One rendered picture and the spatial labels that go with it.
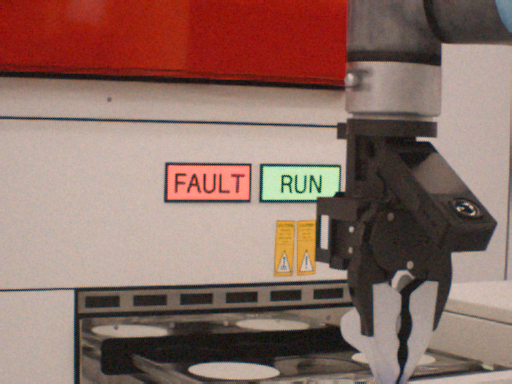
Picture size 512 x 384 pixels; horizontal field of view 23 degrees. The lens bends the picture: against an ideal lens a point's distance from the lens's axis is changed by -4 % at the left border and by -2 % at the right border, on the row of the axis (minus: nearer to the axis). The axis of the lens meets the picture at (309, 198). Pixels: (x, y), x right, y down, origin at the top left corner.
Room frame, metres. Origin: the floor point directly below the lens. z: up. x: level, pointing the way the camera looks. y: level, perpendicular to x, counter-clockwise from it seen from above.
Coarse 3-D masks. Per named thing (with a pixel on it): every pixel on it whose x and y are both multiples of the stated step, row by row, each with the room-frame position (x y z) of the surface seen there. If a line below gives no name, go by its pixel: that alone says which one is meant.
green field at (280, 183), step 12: (264, 168) 1.59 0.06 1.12; (276, 168) 1.60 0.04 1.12; (288, 168) 1.61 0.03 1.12; (300, 168) 1.62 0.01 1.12; (312, 168) 1.63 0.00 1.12; (324, 168) 1.63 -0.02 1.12; (336, 168) 1.64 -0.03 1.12; (264, 180) 1.59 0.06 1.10; (276, 180) 1.60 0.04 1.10; (288, 180) 1.61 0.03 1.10; (300, 180) 1.62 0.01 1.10; (312, 180) 1.63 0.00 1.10; (324, 180) 1.63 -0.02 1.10; (336, 180) 1.64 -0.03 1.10; (264, 192) 1.59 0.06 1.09; (276, 192) 1.60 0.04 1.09; (288, 192) 1.61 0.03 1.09; (300, 192) 1.62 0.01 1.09; (312, 192) 1.63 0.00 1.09; (324, 192) 1.64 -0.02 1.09
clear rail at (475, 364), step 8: (416, 368) 1.43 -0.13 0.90; (424, 368) 1.44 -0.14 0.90; (432, 368) 1.44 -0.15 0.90; (440, 368) 1.45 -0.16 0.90; (448, 368) 1.45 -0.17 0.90; (456, 368) 1.46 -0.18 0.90; (464, 368) 1.47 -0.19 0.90; (472, 368) 1.47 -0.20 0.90; (480, 368) 1.48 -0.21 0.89; (312, 376) 1.36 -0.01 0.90; (320, 376) 1.37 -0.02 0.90; (328, 376) 1.37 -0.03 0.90; (336, 376) 1.38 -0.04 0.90; (344, 376) 1.38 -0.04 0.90; (352, 376) 1.38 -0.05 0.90; (360, 376) 1.39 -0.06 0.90; (368, 376) 1.40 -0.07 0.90; (416, 376) 1.43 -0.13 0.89; (424, 376) 1.44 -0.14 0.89; (432, 376) 1.44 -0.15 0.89
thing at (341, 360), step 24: (336, 336) 1.67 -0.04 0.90; (168, 360) 1.44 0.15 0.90; (192, 360) 1.45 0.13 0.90; (216, 360) 1.46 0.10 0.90; (240, 360) 1.46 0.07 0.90; (264, 360) 1.47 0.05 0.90; (288, 360) 1.48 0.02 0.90; (312, 360) 1.49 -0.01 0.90; (336, 360) 1.49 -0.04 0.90; (456, 360) 1.50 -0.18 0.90
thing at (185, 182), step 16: (176, 176) 1.52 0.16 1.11; (192, 176) 1.54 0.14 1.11; (208, 176) 1.55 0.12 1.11; (224, 176) 1.56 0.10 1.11; (240, 176) 1.57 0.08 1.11; (176, 192) 1.53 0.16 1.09; (192, 192) 1.54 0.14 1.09; (208, 192) 1.55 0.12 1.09; (224, 192) 1.56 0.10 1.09; (240, 192) 1.57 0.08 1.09
